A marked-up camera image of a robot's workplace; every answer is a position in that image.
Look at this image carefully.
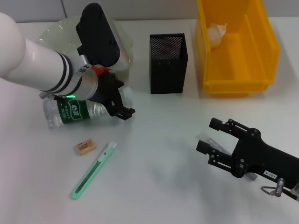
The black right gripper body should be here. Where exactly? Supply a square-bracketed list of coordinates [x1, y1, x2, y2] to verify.
[231, 128, 299, 189]

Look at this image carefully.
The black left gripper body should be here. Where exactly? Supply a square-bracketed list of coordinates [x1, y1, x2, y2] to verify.
[93, 70, 124, 107]

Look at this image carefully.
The red-orange mandarin orange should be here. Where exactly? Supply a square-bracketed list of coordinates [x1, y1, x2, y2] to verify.
[91, 64, 110, 75]

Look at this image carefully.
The clear water bottle green label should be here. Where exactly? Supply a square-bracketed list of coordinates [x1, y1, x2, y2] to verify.
[43, 86, 133, 128]

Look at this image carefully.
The mint green utility knife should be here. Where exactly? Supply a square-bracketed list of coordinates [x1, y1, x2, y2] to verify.
[71, 141, 117, 201]

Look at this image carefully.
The white paper ball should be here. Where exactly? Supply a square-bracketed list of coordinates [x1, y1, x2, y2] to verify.
[207, 22, 228, 49]

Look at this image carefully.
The clear pen with grey end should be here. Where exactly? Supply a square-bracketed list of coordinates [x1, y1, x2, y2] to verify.
[198, 133, 257, 182]

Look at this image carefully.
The small tan eraser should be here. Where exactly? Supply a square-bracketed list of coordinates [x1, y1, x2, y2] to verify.
[76, 138, 96, 157]

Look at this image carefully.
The black mesh pen holder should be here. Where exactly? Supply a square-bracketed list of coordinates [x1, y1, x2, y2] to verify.
[149, 33, 189, 95]

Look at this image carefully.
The pale green glass fruit plate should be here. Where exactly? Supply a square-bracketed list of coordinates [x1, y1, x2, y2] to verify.
[37, 14, 134, 73]

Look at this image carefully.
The yellow plastic storage bin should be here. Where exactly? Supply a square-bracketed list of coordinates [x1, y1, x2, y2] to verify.
[195, 0, 280, 97]

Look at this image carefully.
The right wrist connector cable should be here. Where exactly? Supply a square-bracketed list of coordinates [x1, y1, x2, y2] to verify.
[261, 178, 299, 202]

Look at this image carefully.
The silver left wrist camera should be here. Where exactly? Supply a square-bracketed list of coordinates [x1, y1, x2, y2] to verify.
[75, 2, 130, 70]

